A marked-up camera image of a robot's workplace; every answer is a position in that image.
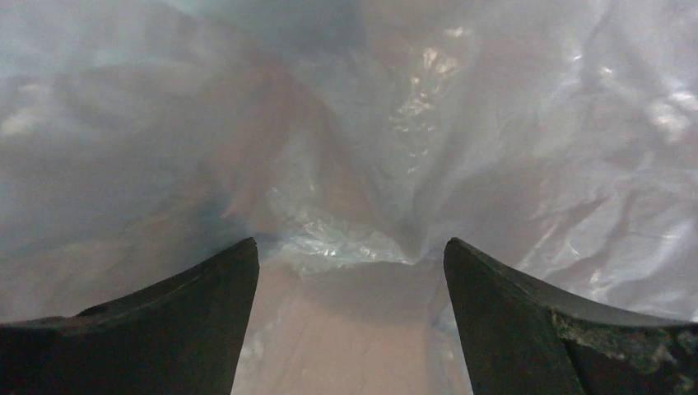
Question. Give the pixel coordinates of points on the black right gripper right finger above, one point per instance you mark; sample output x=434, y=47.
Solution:
x=521, y=335

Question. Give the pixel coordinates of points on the light blue plastic trash bag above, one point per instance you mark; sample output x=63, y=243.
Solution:
x=352, y=140

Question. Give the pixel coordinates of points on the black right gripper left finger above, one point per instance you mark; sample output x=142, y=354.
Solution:
x=182, y=335

